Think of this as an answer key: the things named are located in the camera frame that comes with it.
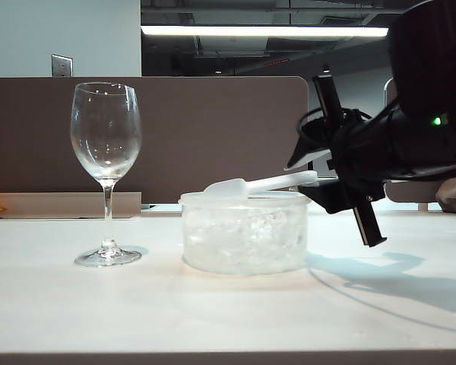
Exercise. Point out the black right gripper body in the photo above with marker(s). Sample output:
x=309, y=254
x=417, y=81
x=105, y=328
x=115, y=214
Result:
x=361, y=159

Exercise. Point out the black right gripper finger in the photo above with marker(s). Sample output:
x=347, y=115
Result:
x=328, y=197
x=311, y=150

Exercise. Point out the white plastic ice shovel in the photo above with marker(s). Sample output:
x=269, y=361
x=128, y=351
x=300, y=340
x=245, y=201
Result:
x=281, y=181

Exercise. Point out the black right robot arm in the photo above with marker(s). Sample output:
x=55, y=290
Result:
x=429, y=76

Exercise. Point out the ice cubes pile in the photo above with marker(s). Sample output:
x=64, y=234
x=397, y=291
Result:
x=247, y=239

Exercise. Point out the clear wine glass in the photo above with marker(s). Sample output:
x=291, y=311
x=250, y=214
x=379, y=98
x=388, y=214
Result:
x=105, y=173

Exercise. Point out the narrow brown desk partition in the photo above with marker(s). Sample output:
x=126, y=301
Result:
x=410, y=192

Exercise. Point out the beige partition foot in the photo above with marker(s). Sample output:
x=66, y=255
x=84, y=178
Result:
x=422, y=207

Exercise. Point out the brown crumpled bag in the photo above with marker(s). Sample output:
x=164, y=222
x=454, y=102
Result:
x=450, y=194

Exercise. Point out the wide brown desk partition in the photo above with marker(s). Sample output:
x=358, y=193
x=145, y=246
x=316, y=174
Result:
x=213, y=137

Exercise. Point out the long ceiling light strip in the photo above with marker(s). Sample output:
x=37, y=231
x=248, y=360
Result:
x=270, y=31

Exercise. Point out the clear round plastic container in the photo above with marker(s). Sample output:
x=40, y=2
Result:
x=197, y=235

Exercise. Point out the grey wall switch plate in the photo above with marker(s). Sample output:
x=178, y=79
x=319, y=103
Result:
x=62, y=65

